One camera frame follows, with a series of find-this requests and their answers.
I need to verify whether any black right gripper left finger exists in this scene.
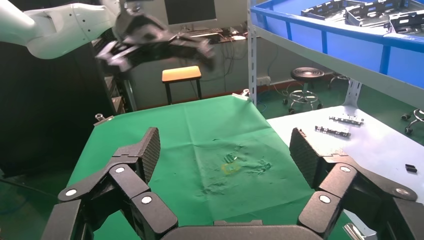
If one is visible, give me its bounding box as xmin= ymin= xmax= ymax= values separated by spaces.
xmin=41 ymin=126 xmax=180 ymax=240

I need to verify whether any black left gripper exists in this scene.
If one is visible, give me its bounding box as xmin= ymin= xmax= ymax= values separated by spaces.
xmin=96 ymin=8 xmax=216 ymax=73

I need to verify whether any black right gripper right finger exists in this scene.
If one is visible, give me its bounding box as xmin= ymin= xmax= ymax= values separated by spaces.
xmin=289 ymin=127 xmax=424 ymax=240

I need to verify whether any stamped metal bracket part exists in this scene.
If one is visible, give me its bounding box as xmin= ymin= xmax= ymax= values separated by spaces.
xmin=344 ymin=0 xmax=410 ymax=28
xmin=301 ymin=0 xmax=347 ymax=21
xmin=388 ymin=9 xmax=424 ymax=35

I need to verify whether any wooden top stool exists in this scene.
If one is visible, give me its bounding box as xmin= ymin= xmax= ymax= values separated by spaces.
xmin=161 ymin=65 xmax=203 ymax=106

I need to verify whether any computer keyboard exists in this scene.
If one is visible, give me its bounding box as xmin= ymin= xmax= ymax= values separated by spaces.
xmin=187 ymin=28 xmax=224 ymax=38

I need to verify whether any silver binder clip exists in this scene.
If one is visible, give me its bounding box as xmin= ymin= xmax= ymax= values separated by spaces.
xmin=342 ymin=222 xmax=377 ymax=240
xmin=231 ymin=88 xmax=250 ymax=100
xmin=93 ymin=113 xmax=115 ymax=127

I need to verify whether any computer monitor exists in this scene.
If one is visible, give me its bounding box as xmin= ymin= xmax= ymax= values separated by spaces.
xmin=163 ymin=0 xmax=218 ymax=27

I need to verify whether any small metal strip part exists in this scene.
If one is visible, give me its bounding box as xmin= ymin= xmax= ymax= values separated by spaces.
xmin=328 ymin=114 xmax=365 ymax=126
xmin=314 ymin=125 xmax=351 ymax=137

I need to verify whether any green cloth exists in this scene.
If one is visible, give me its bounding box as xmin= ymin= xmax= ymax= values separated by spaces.
xmin=66 ymin=94 xmax=352 ymax=240

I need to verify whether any chrome stool base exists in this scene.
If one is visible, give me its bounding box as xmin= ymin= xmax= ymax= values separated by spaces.
xmin=327 ymin=73 xmax=350 ymax=90
xmin=283 ymin=67 xmax=326 ymax=115
xmin=400 ymin=108 xmax=424 ymax=135

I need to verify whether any large black panel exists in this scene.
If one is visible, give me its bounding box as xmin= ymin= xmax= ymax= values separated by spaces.
xmin=0 ymin=41 xmax=117 ymax=178

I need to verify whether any white metal shelving rack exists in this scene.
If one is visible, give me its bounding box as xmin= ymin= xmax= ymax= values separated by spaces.
xmin=246 ymin=0 xmax=424 ymax=110

